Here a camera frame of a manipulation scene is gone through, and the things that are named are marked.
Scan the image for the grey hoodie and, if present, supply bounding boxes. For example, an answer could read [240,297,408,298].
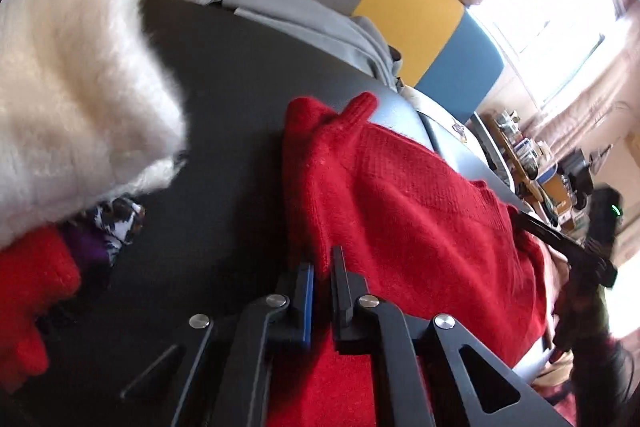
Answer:
[177,0,407,90]

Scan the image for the grey yellow blue sofa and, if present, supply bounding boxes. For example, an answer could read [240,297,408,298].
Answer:
[210,0,506,124]

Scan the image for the leopard print cloth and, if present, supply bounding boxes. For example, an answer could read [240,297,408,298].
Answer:
[91,196,147,264]

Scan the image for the white fluffy garment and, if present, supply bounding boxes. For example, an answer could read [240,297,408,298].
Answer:
[0,0,189,249]

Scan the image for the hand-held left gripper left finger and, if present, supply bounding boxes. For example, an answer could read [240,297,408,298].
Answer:
[67,263,316,427]

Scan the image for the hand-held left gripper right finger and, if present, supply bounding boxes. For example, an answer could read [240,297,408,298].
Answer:
[330,246,573,427]

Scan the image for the dark grey bed sheet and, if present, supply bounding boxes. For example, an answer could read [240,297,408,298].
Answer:
[0,0,533,427]

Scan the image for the grey white bed rail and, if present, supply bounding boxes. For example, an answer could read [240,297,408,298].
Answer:
[469,111,518,190]

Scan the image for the black monitor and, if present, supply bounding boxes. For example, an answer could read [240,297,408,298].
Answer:
[559,148,602,208]

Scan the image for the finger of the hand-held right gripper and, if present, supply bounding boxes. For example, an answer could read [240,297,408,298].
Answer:
[509,206,619,289]

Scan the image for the cluttered wooden shelf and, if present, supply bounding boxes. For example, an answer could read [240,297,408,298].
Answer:
[479,107,593,230]

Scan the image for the large window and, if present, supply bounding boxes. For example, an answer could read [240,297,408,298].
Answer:
[469,0,628,105]

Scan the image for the red knit sweater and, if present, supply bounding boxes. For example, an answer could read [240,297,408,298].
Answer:
[265,92,549,427]

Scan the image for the red fuzzy garment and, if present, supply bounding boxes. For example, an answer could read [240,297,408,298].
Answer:
[0,226,82,394]

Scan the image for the purple cloth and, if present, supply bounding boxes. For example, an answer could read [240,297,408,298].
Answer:
[59,221,115,290]

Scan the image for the white pillow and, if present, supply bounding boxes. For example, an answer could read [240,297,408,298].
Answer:
[399,83,472,144]

